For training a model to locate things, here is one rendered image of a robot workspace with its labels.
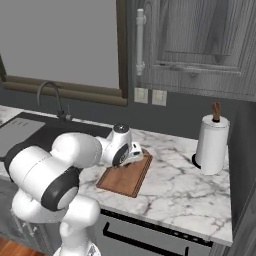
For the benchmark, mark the grey fridge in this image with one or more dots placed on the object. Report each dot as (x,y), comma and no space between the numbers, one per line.
(243,173)

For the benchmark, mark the brown wooden cutting board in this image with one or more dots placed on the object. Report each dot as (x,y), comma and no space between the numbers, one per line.
(128,178)

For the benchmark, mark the dark kitchen sink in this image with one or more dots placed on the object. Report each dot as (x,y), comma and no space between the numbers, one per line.
(40,131)

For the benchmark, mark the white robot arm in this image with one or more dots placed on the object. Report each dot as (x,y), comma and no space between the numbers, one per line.
(50,173)

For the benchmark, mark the grey cupboard under sink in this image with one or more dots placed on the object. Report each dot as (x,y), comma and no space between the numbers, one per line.
(13,223)

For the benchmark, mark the grey dishwasher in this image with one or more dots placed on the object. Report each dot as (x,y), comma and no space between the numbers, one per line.
(140,235)

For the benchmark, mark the grey wooden cupboard door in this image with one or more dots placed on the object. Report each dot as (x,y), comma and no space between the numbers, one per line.
(200,43)

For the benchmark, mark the brown framed window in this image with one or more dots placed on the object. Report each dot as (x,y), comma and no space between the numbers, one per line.
(60,40)

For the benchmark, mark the white paper towel roll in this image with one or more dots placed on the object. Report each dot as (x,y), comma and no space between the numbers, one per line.
(212,146)

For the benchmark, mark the paper towel holder, wooden knob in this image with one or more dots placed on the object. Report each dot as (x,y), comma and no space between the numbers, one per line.
(216,111)

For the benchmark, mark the white wall socket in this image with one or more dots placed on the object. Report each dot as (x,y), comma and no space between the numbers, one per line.
(159,97)
(141,95)

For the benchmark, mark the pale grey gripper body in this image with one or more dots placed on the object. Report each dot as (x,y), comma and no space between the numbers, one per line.
(134,159)

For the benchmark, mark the dark curved tap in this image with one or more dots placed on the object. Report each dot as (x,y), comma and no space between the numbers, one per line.
(59,100)

